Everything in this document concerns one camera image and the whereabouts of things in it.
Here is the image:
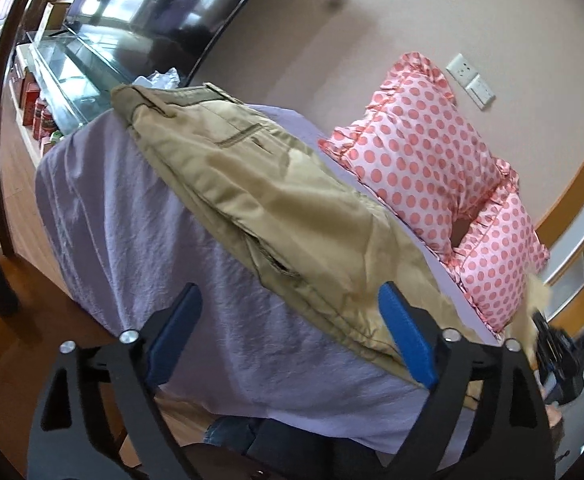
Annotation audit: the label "white wall socket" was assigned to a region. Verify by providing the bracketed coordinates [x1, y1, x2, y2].
[446, 53, 478, 88]

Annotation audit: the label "left polka dot pillow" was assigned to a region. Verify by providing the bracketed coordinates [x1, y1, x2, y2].
[318, 52, 510, 261]

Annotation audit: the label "lavender bed sheet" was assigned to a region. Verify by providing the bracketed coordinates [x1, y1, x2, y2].
[34, 103, 504, 461]

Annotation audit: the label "khaki pants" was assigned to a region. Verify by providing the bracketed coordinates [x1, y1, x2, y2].
[111, 84, 482, 378]

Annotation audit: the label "polka dot pillow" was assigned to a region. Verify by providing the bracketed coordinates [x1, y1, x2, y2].
[446, 180, 550, 334]
[318, 52, 510, 261]

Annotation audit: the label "right polka dot pillow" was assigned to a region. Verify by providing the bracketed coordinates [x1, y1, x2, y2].
[446, 180, 550, 334]

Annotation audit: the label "right human hand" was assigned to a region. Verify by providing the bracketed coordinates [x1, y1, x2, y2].
[545, 404, 563, 430]

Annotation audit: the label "glass top tv cabinet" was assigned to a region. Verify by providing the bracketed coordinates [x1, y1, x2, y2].
[9, 1, 138, 156]

